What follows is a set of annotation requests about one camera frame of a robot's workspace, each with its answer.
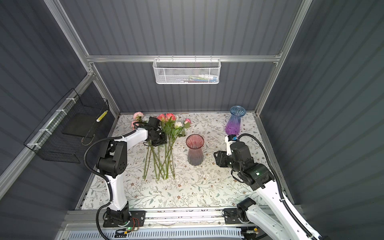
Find pink rose stem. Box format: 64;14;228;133
163;114;177;179
155;113;169;181

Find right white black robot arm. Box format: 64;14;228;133
214;141;323;240

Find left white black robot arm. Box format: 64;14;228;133
97;117;167;226

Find red pink glass vase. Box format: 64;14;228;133
186;134;205;166

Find blue purple glass vase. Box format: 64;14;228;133
225;106;246;135

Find white pink bud spray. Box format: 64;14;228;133
166;113;184;178

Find pale pink flower spray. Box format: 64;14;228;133
131;112;150;180

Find floral patterned table mat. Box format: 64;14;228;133
80;112;271;210

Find yellow green marker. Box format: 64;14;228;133
96;110;109;123

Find pens in white basket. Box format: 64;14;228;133
180;74;219;84

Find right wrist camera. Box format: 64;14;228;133
225;135;238;156

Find right black corrugated cable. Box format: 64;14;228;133
236;132;316;239

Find white wire mesh basket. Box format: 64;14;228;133
153;59;222;85

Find black wire basket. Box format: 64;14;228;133
24;90;110;164

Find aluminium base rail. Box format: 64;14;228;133
60;207;241;231

